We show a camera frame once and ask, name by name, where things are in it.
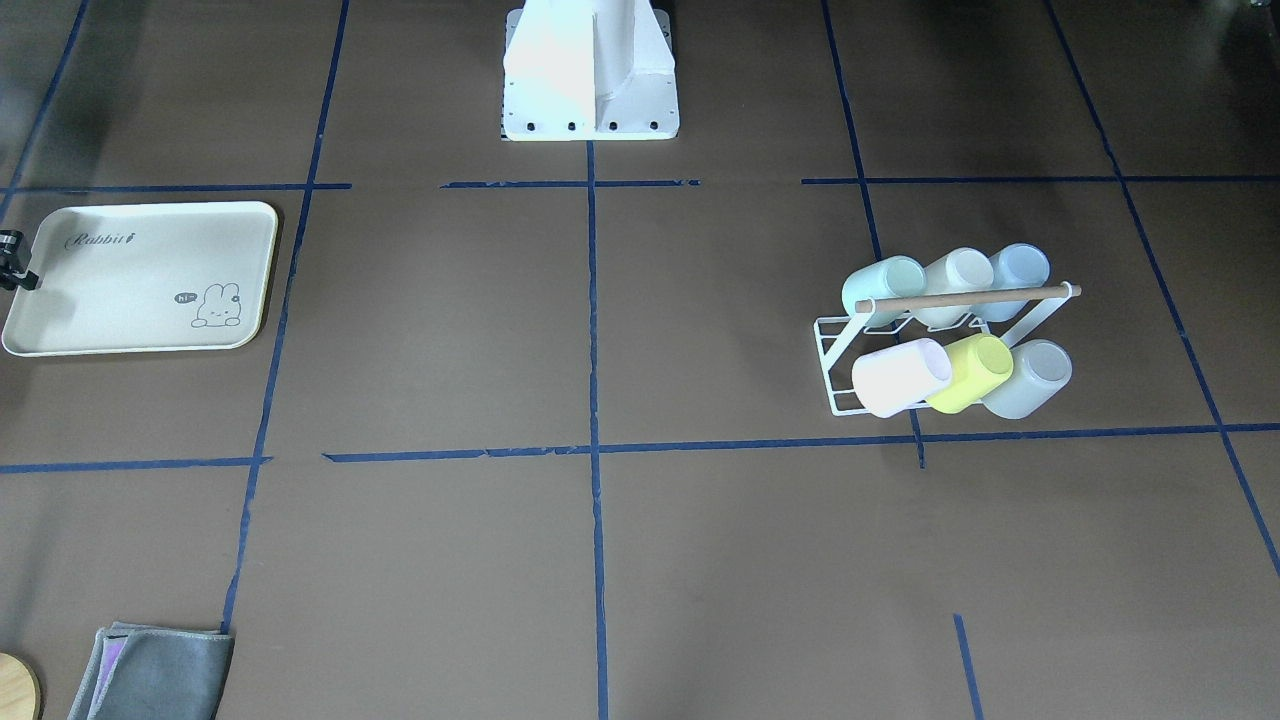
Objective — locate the cream rabbit tray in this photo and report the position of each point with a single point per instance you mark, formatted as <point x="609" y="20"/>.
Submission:
<point x="168" y="276"/>

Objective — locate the grey folded cloth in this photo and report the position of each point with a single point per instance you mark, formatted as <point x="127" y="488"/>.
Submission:
<point x="139" y="671"/>

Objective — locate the green cup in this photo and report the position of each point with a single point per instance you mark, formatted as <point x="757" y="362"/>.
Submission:
<point x="898" y="277"/>

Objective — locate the white cup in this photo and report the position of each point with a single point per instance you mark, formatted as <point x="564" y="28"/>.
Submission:
<point x="963" y="270"/>

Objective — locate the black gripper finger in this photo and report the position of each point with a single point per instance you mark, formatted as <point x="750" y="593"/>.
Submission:
<point x="15" y="257"/>

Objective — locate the wooden mug tree stand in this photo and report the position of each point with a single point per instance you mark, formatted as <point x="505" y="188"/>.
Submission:
<point x="21" y="696"/>

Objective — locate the grey cup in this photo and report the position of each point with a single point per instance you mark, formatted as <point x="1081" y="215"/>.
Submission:
<point x="1040" y="368"/>

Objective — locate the white wire cup rack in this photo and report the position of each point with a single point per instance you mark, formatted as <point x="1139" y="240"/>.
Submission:
<point x="833" y="335"/>

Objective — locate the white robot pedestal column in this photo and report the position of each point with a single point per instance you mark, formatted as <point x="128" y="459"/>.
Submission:
<point x="590" y="71"/>

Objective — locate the yellow cup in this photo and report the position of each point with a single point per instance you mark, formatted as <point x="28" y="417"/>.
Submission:
<point x="980" y="363"/>

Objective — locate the light blue cup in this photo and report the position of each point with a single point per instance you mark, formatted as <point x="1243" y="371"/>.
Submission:
<point x="1016" y="267"/>

